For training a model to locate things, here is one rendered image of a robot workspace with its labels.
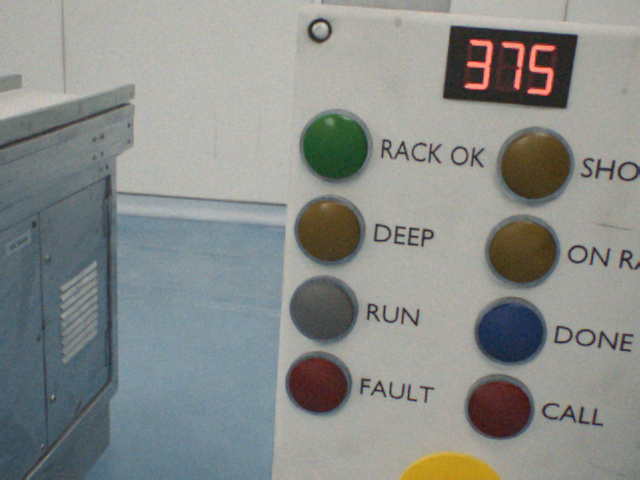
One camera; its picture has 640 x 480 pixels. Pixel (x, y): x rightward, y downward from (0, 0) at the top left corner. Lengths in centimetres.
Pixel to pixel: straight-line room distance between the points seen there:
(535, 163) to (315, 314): 11
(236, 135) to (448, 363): 376
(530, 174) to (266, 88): 373
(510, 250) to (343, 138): 8
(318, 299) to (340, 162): 6
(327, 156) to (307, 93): 3
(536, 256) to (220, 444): 192
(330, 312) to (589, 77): 14
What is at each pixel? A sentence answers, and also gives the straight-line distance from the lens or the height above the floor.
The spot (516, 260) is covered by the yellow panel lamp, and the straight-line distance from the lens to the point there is 34.
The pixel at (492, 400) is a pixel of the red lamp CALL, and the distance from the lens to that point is 37.
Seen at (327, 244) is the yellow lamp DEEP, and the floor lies 106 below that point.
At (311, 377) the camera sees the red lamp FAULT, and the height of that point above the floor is 100.
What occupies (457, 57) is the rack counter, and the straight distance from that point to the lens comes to 33.
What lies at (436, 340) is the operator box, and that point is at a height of 102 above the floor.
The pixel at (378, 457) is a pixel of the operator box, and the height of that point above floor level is 96.
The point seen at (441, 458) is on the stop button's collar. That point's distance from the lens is 39.
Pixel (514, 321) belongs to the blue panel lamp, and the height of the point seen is 104.
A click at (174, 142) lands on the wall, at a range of 416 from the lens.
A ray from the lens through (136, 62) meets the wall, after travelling 414.
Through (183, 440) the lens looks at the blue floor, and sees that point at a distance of 225.
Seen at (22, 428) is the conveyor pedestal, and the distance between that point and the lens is 175.
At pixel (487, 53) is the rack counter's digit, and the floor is 114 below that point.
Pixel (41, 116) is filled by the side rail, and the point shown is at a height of 91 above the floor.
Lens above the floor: 116
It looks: 17 degrees down
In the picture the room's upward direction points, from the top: 4 degrees clockwise
